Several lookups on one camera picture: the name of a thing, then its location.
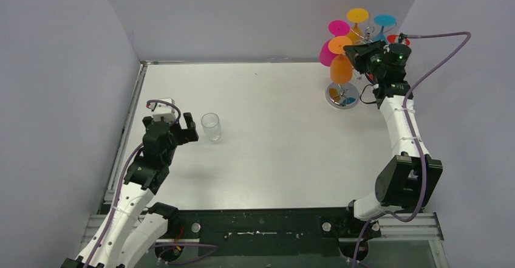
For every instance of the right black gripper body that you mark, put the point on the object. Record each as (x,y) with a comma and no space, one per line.
(380,70)

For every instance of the silver wire glass rack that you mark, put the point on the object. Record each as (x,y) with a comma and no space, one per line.
(345,96)

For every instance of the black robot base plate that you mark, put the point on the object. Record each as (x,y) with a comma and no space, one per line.
(325,231)

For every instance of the red wine glass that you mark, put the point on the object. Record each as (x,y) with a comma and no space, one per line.
(398,39)

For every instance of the yellow wine glass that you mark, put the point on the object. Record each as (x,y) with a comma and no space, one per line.
(356,16)

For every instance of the pink wine glass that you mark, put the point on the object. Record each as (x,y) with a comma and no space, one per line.
(336,28)

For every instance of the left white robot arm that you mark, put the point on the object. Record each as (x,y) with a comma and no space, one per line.
(132,226)

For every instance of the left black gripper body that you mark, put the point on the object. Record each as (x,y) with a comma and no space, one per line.
(181,133)

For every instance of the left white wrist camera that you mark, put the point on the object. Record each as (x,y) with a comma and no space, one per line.
(162,112)

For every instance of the clear wine glass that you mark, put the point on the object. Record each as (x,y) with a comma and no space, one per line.
(211,126)

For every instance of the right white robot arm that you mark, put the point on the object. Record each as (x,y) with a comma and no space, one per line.
(408,180)

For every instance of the orange wine glass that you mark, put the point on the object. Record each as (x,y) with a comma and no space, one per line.
(341,70)

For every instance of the blue wine glass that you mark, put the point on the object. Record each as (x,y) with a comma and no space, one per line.
(381,22)

